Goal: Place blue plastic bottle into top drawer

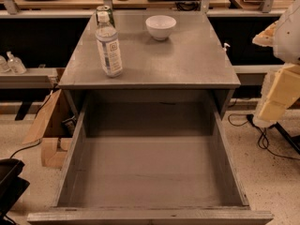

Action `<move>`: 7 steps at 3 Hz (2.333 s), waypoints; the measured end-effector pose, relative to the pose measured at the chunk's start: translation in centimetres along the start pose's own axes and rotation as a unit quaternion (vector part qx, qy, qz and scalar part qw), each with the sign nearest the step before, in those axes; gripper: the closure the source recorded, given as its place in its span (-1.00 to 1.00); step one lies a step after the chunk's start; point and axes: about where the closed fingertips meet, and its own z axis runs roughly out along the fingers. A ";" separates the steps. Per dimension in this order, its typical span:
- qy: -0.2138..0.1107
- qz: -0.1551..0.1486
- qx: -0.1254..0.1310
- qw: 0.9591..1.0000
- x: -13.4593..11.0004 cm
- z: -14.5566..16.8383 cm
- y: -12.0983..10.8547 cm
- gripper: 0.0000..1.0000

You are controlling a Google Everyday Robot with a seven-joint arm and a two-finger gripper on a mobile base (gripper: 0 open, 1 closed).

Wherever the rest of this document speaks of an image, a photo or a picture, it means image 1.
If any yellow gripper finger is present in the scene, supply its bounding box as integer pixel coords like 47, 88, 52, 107
252, 22, 277, 47
253, 63, 300, 128

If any clear plastic water bottle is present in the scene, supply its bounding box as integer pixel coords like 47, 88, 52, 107
95, 11, 123, 77

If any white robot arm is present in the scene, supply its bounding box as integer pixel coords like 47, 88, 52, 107
252, 0, 300, 128

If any open grey top drawer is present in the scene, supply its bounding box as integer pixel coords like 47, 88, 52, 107
28, 91, 273, 225

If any clear sanitizer pump bottle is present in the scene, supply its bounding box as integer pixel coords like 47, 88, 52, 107
7, 52, 26, 75

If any small white pump dispenser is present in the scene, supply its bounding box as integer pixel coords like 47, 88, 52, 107
223, 42, 231, 52

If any black stand leg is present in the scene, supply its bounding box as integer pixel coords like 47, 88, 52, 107
274, 123, 300, 155

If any white ceramic bowl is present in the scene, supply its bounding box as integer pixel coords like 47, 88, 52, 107
145, 15, 176, 40

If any green soda can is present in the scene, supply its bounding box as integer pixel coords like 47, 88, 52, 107
96, 5, 115, 27

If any brown cardboard box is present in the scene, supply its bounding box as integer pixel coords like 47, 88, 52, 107
22, 85, 72, 169

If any black bin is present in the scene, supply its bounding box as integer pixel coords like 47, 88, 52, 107
0, 158, 30, 225

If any black floor cable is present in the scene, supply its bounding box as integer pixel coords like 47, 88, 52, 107
227, 112, 300, 161

